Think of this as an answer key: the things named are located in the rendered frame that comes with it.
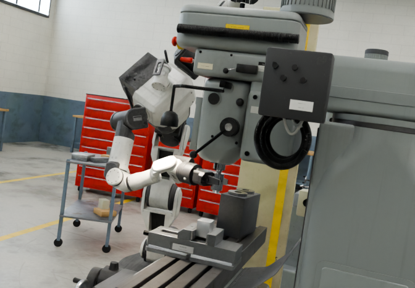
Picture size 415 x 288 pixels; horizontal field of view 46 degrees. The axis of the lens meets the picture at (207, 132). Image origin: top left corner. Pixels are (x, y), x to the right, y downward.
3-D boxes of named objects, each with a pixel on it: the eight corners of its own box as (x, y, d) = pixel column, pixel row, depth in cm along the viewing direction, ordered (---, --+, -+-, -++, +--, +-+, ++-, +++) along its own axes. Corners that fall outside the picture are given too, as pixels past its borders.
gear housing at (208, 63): (191, 73, 185) (194, 47, 184) (210, 80, 208) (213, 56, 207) (279, 84, 174) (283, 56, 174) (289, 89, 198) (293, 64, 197)
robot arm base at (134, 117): (117, 139, 231) (105, 117, 228) (136, 127, 238) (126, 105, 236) (134, 136, 219) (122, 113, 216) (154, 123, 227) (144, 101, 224)
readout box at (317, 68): (255, 114, 151) (265, 46, 150) (262, 115, 159) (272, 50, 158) (322, 123, 145) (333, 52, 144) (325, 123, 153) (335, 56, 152)
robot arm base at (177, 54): (166, 60, 243) (171, 62, 232) (181, 39, 243) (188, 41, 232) (189, 79, 248) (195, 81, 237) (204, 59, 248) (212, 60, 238)
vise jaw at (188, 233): (176, 238, 185) (178, 227, 185) (187, 231, 197) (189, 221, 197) (191, 241, 183) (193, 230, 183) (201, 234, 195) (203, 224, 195)
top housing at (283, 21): (170, 44, 186) (176, 1, 185) (193, 54, 211) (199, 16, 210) (294, 57, 172) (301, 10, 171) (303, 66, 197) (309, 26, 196)
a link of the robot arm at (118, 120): (107, 137, 225) (114, 109, 229) (124, 143, 231) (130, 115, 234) (120, 135, 217) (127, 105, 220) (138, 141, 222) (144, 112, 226)
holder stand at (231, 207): (214, 233, 228) (220, 190, 227) (232, 225, 248) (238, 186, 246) (239, 239, 223) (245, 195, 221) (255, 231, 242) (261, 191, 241)
